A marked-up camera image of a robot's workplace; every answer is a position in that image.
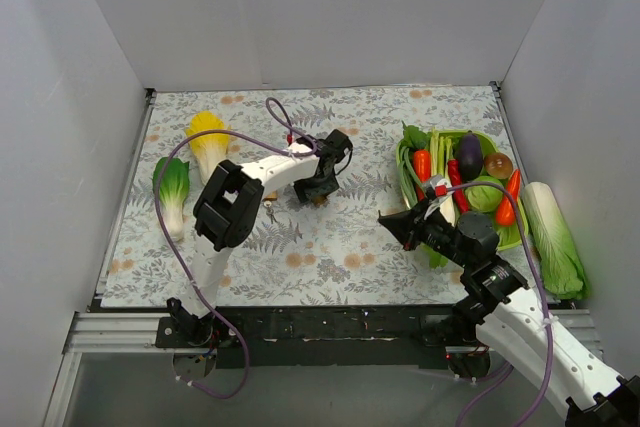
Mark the purple eggplant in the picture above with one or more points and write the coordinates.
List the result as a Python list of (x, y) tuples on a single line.
[(469, 156)]

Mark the large green napa cabbage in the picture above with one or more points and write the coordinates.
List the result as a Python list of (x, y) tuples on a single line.
[(562, 271)]

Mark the green spinach leaves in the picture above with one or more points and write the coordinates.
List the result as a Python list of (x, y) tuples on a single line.
[(413, 138)]

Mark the white green scallions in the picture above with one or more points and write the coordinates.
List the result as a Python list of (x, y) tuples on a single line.
[(438, 151)]

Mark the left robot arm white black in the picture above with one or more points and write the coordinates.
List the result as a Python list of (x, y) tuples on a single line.
[(226, 211)]

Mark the floral table cloth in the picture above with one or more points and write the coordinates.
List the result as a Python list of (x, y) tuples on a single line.
[(333, 254)]

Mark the green long beans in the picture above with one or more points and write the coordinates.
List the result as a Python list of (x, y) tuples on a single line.
[(409, 182)]

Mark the brown mushroom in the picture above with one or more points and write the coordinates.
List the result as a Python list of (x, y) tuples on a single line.
[(498, 165)]

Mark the round green cabbage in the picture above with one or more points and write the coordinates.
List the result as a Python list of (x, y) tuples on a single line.
[(482, 198)]

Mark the green plastic basket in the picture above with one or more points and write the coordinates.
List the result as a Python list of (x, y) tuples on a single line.
[(509, 236)]

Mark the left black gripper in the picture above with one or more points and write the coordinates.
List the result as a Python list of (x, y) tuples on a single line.
[(316, 185)]

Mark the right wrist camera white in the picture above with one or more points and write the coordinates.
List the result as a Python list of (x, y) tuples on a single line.
[(436, 192)]

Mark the orange carrot pepper right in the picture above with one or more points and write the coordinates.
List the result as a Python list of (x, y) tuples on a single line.
[(506, 213)]

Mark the orange red pepper left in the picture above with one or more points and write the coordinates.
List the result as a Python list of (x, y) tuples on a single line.
[(421, 163)]

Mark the yellow napa cabbage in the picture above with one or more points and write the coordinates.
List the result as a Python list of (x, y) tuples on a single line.
[(209, 150)]

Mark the large brass long-shackle padlock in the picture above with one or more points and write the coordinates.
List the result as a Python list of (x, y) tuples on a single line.
[(270, 196)]

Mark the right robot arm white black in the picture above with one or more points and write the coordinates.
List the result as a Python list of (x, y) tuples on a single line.
[(508, 316)]

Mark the green bok choy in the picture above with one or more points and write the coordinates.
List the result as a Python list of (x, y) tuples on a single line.
[(173, 183)]

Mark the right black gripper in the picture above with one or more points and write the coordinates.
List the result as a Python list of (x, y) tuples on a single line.
[(413, 227)]

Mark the small brass padlock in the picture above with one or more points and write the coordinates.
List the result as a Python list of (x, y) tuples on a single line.
[(319, 200)]

